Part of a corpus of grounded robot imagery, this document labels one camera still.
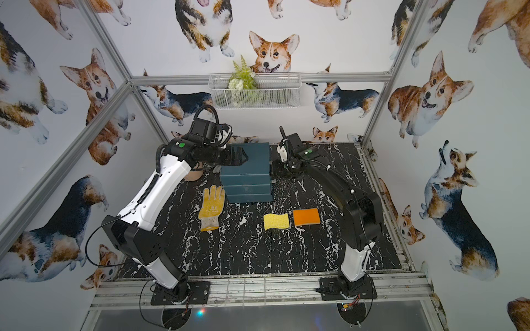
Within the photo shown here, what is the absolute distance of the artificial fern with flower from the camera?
829mm

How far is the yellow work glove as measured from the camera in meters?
0.92

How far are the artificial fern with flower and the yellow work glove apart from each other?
444 millimetres
